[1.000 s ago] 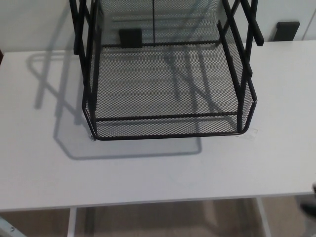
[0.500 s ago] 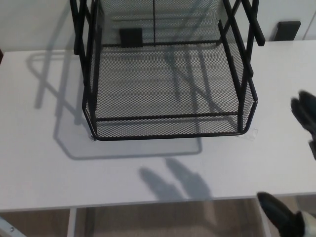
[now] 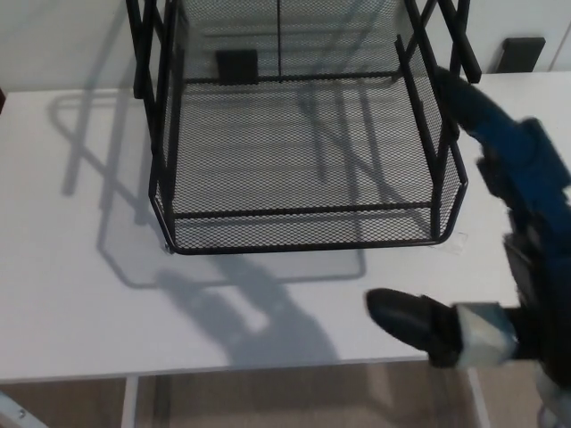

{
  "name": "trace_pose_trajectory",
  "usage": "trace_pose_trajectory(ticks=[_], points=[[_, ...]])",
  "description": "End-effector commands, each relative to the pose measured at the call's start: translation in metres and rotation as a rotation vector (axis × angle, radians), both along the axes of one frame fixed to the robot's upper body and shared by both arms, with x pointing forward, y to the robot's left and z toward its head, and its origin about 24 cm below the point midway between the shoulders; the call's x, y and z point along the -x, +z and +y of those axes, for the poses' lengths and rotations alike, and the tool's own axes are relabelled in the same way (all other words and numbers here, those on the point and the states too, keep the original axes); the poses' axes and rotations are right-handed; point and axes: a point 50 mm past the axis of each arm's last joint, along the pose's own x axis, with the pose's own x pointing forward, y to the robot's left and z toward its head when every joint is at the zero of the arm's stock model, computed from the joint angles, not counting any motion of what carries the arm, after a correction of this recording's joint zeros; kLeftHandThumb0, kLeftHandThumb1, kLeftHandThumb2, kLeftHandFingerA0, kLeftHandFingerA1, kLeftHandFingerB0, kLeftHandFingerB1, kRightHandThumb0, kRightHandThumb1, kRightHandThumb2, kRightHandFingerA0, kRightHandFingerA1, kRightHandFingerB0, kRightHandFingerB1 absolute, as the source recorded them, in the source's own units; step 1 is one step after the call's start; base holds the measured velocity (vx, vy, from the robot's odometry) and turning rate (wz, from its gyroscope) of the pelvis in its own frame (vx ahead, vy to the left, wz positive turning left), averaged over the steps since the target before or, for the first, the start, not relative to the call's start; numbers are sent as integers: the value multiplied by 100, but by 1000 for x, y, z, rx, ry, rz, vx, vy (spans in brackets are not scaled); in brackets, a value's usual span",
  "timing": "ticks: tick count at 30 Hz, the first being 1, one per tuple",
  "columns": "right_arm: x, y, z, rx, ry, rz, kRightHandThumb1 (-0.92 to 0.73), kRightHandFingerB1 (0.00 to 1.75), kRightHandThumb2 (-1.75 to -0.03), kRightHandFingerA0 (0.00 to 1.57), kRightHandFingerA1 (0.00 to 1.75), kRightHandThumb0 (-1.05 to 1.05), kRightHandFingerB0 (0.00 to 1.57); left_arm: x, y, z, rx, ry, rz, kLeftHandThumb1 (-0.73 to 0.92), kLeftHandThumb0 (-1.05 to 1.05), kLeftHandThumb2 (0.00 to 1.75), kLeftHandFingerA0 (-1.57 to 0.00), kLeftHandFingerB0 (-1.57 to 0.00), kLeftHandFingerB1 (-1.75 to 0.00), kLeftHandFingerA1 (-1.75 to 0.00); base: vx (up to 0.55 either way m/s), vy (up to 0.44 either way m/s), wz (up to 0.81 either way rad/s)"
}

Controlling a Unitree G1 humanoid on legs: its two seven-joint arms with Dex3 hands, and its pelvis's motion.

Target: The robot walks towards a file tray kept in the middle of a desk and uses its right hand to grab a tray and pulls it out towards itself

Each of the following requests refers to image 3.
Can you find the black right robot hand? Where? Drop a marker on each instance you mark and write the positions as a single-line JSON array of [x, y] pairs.
[[531, 178]]

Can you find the black mesh file tray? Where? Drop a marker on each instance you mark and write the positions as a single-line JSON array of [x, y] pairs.
[[312, 232]]

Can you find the small black square box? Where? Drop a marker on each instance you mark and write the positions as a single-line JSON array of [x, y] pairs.
[[237, 67]]

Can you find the black rectangular wall fixture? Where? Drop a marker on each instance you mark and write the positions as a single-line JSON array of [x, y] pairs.
[[522, 54]]

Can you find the white right desk leg frame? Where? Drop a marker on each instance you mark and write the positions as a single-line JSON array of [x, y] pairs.
[[476, 397]]

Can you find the white desk leg frame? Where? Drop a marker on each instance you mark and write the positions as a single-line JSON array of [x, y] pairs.
[[476, 397], [130, 401]]

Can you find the black metal tray rack frame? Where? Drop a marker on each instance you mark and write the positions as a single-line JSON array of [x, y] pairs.
[[157, 67]]

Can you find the white left desk leg frame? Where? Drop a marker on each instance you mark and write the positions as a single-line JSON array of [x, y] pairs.
[[130, 401]]

